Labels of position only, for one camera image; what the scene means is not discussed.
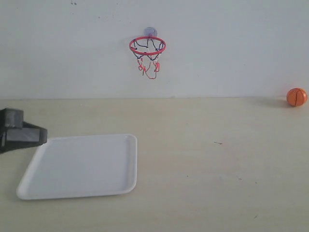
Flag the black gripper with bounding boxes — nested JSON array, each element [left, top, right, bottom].
[[0, 108, 48, 154]]

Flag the small orange basketball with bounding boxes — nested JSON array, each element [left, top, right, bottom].
[[286, 88, 308, 107]]

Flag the red mini basketball hoop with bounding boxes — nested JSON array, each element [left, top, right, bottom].
[[129, 36, 167, 80]]

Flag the white plastic tray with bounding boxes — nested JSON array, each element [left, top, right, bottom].
[[16, 134, 138, 200]]

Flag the clear suction cup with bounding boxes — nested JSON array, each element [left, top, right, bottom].
[[144, 27, 157, 37]]

